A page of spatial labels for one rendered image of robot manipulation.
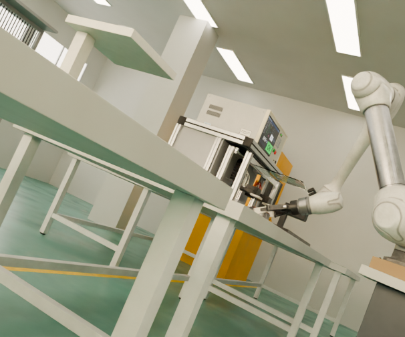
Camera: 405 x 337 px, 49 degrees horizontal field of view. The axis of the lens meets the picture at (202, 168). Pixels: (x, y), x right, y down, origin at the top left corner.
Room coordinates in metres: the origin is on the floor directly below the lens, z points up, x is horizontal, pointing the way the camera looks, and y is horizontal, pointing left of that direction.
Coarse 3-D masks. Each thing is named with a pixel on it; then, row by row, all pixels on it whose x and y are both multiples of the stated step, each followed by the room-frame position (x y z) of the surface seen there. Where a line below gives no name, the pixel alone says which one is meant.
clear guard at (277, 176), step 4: (268, 172) 2.57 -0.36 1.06; (272, 172) 2.51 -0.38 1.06; (272, 176) 2.65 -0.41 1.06; (276, 176) 2.59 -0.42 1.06; (280, 176) 2.53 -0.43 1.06; (284, 176) 2.47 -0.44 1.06; (280, 180) 2.67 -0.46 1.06; (284, 180) 2.61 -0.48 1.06; (288, 180) 2.55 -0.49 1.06; (292, 180) 2.49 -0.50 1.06; (296, 180) 2.43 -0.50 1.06; (292, 184) 2.63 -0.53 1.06; (296, 184) 2.56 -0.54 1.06; (300, 184) 2.50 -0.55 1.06; (304, 184) 2.42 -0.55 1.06; (300, 188) 2.65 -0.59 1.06; (304, 188) 2.58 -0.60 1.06; (308, 192) 2.43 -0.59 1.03
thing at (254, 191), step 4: (232, 184) 2.33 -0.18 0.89; (248, 184) 2.30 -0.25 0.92; (240, 188) 2.31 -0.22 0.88; (244, 188) 2.30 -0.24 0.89; (248, 188) 2.29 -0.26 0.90; (252, 188) 2.28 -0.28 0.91; (256, 188) 2.27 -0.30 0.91; (240, 192) 2.34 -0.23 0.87; (248, 192) 2.30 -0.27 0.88; (252, 192) 2.28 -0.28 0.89; (256, 192) 2.27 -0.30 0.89; (260, 192) 2.32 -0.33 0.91; (236, 196) 2.32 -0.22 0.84; (252, 196) 2.32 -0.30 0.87; (256, 196) 2.27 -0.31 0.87
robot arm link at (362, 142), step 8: (360, 136) 2.04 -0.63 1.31; (368, 136) 2.02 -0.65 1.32; (360, 144) 2.04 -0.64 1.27; (368, 144) 2.04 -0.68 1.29; (352, 152) 2.09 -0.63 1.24; (360, 152) 2.06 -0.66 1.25; (344, 160) 2.16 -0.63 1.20; (352, 160) 2.11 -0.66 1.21; (344, 168) 2.17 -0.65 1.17; (352, 168) 2.16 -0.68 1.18; (336, 176) 2.23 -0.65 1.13; (344, 176) 2.20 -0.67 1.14; (328, 184) 2.26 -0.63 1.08; (336, 184) 2.23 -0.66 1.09; (320, 192) 2.25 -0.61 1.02
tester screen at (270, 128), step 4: (268, 120) 2.29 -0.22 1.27; (268, 124) 2.31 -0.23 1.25; (272, 124) 2.36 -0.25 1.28; (264, 128) 2.28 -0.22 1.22; (268, 128) 2.33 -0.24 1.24; (272, 128) 2.38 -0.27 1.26; (276, 128) 2.43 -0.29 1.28; (264, 132) 2.30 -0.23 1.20; (268, 132) 2.35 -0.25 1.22; (272, 132) 2.40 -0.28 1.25; (276, 132) 2.45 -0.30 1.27; (268, 136) 2.37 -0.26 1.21; (276, 136) 2.48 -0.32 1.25; (268, 140) 2.39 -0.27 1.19; (260, 144) 2.31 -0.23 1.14; (272, 144) 2.47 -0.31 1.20; (264, 148) 2.38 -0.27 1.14
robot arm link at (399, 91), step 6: (390, 84) 1.95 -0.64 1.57; (396, 84) 1.94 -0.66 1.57; (396, 90) 1.93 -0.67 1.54; (402, 90) 1.94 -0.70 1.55; (396, 96) 1.91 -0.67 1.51; (402, 96) 1.94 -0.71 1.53; (396, 102) 1.93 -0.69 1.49; (390, 108) 1.93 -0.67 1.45; (396, 108) 1.96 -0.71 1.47; (390, 114) 1.96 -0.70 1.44
